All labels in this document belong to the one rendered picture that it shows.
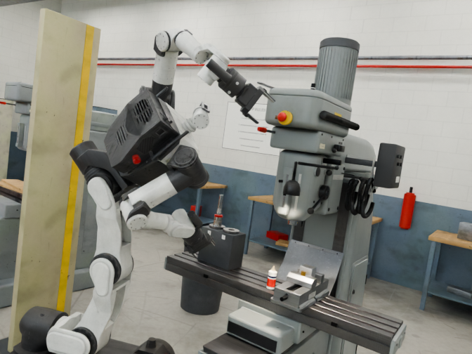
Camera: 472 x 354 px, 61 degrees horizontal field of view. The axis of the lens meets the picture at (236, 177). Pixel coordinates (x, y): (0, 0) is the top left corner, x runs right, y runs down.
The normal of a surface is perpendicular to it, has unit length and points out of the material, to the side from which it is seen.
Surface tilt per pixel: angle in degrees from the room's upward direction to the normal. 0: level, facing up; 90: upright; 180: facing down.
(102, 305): 115
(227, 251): 90
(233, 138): 90
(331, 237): 90
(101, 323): 90
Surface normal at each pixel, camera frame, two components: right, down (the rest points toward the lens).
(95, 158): -0.22, 0.05
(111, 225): -0.28, 0.46
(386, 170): -0.55, -0.01
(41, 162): 0.82, 0.16
